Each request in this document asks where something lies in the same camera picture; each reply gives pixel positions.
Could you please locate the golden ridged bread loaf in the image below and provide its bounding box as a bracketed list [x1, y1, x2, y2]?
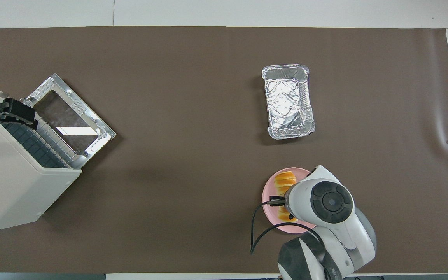
[274, 171, 298, 223]

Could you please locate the aluminium foil tray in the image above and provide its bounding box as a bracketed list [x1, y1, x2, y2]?
[262, 64, 316, 140]

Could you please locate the white toaster oven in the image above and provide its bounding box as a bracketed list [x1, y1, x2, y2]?
[0, 82, 82, 233]

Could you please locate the pink round plate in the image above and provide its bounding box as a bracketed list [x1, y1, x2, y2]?
[262, 167, 318, 234]

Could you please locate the brown paper table mat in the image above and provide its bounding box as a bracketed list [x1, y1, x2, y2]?
[0, 26, 448, 274]

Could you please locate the metal wire oven rack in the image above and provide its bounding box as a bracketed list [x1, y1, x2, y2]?
[2, 113, 79, 170]

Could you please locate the glass oven door, silver frame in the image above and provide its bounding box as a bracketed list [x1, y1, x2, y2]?
[30, 73, 117, 170]

